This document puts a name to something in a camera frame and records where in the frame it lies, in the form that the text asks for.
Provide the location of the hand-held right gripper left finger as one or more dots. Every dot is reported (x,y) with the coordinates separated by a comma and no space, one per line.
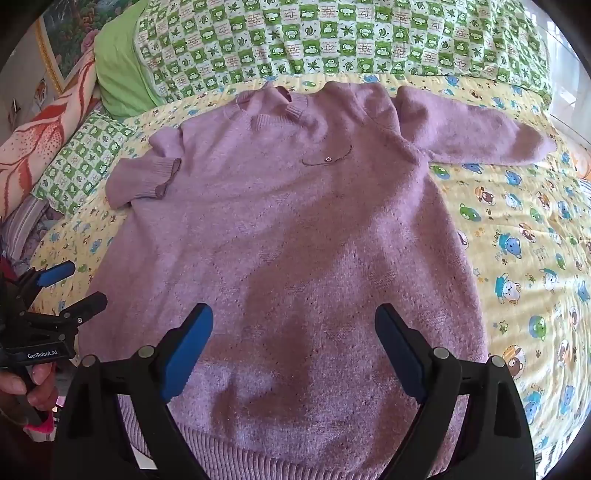
(187,357)

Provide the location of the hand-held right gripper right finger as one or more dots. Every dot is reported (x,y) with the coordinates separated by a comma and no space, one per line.
(401,357)

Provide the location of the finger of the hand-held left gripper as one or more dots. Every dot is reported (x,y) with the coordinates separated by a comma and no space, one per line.
(55,273)
(85,308)

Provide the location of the purple knit sweater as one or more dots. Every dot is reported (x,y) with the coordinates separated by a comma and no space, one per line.
(295,221)

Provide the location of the person's left hand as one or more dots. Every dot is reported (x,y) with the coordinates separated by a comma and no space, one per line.
(39,376)

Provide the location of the striped grey cloth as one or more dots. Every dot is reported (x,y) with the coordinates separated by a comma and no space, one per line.
(23,230)

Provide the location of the pink object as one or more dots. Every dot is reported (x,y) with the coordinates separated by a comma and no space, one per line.
(39,427)

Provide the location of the green checkered pillow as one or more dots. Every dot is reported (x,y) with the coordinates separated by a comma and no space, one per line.
(83,161)

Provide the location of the yellow cartoon print bed sheet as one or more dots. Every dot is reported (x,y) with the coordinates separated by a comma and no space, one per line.
(531,230)

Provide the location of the plain green cloth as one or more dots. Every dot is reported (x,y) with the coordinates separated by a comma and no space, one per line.
(122,78)

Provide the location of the orange cloth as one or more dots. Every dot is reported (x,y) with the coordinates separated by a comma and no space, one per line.
(582,161)

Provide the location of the green checkered quilt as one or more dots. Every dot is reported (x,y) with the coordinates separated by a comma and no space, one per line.
(323,41)

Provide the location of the gold framed wall picture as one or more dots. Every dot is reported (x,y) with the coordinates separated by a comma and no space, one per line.
(78,27)

